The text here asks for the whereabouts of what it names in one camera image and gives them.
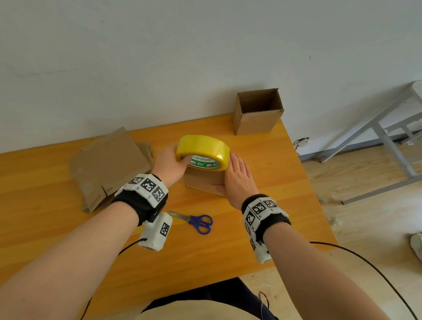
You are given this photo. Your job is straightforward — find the person's left hand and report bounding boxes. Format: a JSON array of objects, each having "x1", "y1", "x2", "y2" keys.
[{"x1": 150, "y1": 143, "x2": 193, "y2": 190}]

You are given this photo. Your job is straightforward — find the person's right hand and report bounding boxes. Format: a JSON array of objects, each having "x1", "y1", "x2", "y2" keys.
[{"x1": 212, "y1": 151, "x2": 261, "y2": 212}]

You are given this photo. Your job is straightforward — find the brown cardboard paper box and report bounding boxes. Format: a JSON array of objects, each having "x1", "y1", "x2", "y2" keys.
[
  {"x1": 182, "y1": 166, "x2": 227, "y2": 197},
  {"x1": 232, "y1": 85, "x2": 286, "y2": 138}
]

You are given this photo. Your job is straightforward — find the yellow tape roll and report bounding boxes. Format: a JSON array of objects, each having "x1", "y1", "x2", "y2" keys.
[{"x1": 175, "y1": 133, "x2": 231, "y2": 172}]

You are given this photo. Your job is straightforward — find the blue-handled scissors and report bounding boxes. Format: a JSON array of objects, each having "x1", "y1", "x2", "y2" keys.
[{"x1": 167, "y1": 211, "x2": 214, "y2": 236}]

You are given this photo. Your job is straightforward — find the stack of cardboard boxes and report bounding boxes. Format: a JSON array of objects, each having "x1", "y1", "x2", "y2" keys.
[{"x1": 66, "y1": 123, "x2": 156, "y2": 217}]

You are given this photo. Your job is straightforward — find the person's right forearm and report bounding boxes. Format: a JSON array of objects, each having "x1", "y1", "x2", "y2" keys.
[{"x1": 258, "y1": 221, "x2": 418, "y2": 320}]

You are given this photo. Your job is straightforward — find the person's left forearm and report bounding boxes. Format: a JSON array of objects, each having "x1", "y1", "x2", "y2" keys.
[{"x1": 0, "y1": 195, "x2": 141, "y2": 320}]

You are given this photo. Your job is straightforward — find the person's dark and beige clothing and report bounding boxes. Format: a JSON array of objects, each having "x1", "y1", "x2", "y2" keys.
[{"x1": 130, "y1": 228, "x2": 422, "y2": 320}]

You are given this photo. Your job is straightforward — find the black left wristband with markers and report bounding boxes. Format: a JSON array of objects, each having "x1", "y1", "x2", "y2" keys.
[{"x1": 110, "y1": 171, "x2": 170, "y2": 228}]

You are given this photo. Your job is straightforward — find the black wristband with markers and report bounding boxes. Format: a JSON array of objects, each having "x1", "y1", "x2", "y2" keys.
[
  {"x1": 110, "y1": 171, "x2": 170, "y2": 228},
  {"x1": 239, "y1": 193, "x2": 294, "y2": 246}
]

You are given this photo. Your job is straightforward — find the black right wristband with markers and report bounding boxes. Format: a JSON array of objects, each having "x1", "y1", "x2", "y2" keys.
[{"x1": 239, "y1": 193, "x2": 294, "y2": 246}]

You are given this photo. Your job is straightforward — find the white shoe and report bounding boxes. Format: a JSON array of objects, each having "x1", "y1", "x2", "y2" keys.
[{"x1": 408, "y1": 232, "x2": 422, "y2": 276}]

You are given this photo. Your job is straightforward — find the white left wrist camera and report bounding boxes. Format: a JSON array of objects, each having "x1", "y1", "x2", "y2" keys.
[{"x1": 137, "y1": 210, "x2": 173, "y2": 253}]

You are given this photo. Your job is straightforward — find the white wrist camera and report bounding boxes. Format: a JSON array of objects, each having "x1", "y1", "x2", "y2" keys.
[
  {"x1": 137, "y1": 210, "x2": 173, "y2": 253},
  {"x1": 247, "y1": 237, "x2": 275, "y2": 265}
]

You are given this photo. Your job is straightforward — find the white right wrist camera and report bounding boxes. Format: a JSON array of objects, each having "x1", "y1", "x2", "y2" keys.
[{"x1": 247, "y1": 237, "x2": 275, "y2": 265}]

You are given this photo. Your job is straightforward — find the black left camera cable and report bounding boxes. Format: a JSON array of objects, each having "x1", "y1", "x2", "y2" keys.
[{"x1": 77, "y1": 234, "x2": 148, "y2": 320}]

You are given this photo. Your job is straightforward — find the black camera cable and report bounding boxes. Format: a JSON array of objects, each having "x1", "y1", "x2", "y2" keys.
[
  {"x1": 77, "y1": 234, "x2": 148, "y2": 320},
  {"x1": 305, "y1": 241, "x2": 422, "y2": 320}
]

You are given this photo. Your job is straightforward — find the thin dark cord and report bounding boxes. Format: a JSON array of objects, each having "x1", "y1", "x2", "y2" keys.
[{"x1": 256, "y1": 291, "x2": 274, "y2": 320}]

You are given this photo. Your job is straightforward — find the black right camera cable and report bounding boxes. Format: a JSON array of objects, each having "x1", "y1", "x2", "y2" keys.
[{"x1": 305, "y1": 241, "x2": 422, "y2": 320}]

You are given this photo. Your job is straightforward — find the grey metal table frame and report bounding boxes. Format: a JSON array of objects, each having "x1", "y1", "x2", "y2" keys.
[{"x1": 297, "y1": 69, "x2": 422, "y2": 209}]

